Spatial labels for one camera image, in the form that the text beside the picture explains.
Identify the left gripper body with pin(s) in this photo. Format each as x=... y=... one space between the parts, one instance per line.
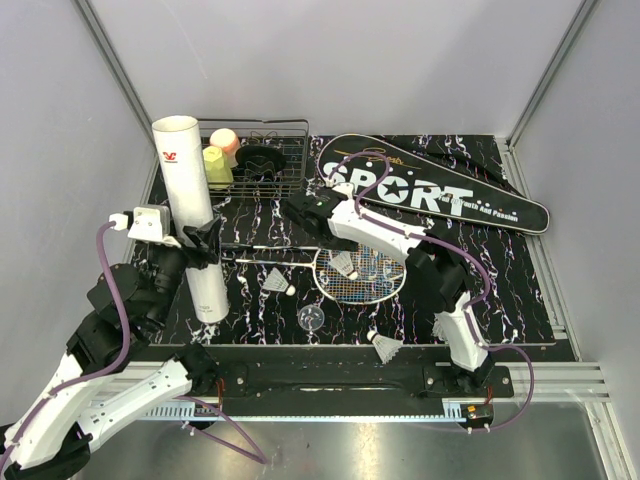
x=169 y=267

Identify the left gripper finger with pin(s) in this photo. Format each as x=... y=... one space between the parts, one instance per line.
x=199 y=256
x=209 y=233

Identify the shuttlecock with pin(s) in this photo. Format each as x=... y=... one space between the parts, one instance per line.
x=343 y=265
x=438 y=332
x=385 y=347
x=275 y=281

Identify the white shuttlecock tube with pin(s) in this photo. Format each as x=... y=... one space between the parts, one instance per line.
x=179 y=147

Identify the clear plastic tube cap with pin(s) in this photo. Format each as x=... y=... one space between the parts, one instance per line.
x=311 y=318

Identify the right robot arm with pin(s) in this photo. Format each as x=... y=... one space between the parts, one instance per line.
x=436 y=272

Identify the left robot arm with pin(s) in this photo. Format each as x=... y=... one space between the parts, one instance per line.
x=62 y=429

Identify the upper badminton racket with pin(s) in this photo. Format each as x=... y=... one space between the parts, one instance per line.
x=370 y=264

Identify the badminton racket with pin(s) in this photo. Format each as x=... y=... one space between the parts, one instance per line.
x=333 y=286
x=370 y=264

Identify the lower badminton racket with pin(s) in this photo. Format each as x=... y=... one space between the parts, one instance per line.
x=333 y=286

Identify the yellow-green mug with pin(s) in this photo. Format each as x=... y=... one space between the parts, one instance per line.
x=218 y=173

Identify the black bowl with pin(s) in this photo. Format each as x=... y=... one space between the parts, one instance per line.
x=259 y=162

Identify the marble pattern table mat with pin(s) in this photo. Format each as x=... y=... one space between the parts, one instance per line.
x=513 y=312

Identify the pink cup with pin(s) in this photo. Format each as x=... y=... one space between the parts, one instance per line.
x=228 y=141

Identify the black racket bag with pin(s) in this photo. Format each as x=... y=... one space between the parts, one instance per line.
x=393 y=177

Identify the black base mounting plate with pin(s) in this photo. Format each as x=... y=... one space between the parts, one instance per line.
x=337 y=382

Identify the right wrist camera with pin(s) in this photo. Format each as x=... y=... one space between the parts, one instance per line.
x=344 y=188

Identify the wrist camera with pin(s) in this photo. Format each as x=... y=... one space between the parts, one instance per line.
x=148 y=223
x=344 y=188

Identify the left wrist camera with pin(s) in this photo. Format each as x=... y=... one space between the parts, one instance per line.
x=148 y=223

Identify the wire dish rack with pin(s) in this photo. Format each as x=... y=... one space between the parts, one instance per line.
x=290 y=136

